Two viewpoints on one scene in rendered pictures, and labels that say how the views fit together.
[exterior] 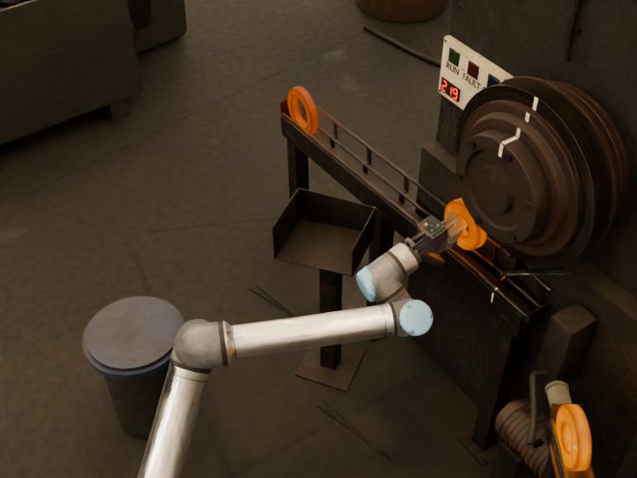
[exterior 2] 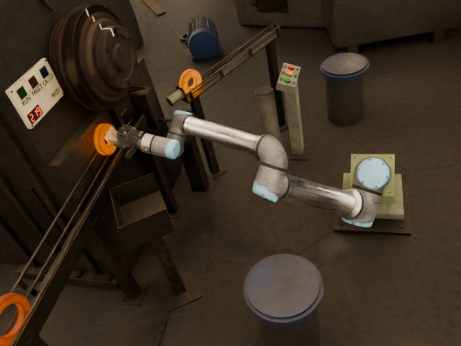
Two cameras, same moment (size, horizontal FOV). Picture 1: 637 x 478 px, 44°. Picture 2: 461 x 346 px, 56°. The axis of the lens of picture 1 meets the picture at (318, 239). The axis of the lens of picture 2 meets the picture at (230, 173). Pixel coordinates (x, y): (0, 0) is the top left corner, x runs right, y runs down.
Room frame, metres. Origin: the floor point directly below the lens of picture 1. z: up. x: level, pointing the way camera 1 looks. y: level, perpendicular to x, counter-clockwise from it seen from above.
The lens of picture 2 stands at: (2.24, 1.37, 1.91)
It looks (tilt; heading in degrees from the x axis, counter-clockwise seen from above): 40 degrees down; 236
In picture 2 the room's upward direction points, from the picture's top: 14 degrees counter-clockwise
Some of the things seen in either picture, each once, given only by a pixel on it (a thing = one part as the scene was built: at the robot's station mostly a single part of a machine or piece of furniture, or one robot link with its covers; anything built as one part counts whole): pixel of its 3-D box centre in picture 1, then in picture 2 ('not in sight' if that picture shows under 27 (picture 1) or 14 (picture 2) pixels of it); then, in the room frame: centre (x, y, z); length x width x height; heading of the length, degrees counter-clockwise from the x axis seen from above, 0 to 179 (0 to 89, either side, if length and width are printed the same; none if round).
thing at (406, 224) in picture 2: not in sight; (371, 202); (0.71, 0.41, 0.04); 0.40 x 0.40 x 0.08; 33
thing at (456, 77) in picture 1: (473, 84); (37, 93); (1.86, -0.43, 1.15); 0.26 x 0.02 x 0.18; 32
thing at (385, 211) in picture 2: not in sight; (372, 194); (0.71, 0.41, 0.10); 0.32 x 0.32 x 0.04; 33
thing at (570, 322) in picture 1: (566, 344); (146, 108); (1.33, -0.66, 0.68); 0.11 x 0.08 x 0.24; 122
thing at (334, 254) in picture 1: (324, 295); (161, 251); (1.80, -0.02, 0.36); 0.26 x 0.20 x 0.72; 67
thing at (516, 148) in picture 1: (499, 188); (118, 58); (1.47, -0.44, 1.11); 0.28 x 0.06 x 0.28; 32
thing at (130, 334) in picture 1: (144, 372); (287, 312); (1.60, 0.59, 0.22); 0.32 x 0.32 x 0.43
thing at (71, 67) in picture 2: (529, 174); (100, 58); (1.52, -0.52, 1.11); 0.47 x 0.06 x 0.47; 32
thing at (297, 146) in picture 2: not in sight; (293, 114); (0.55, -0.27, 0.31); 0.24 x 0.16 x 0.62; 32
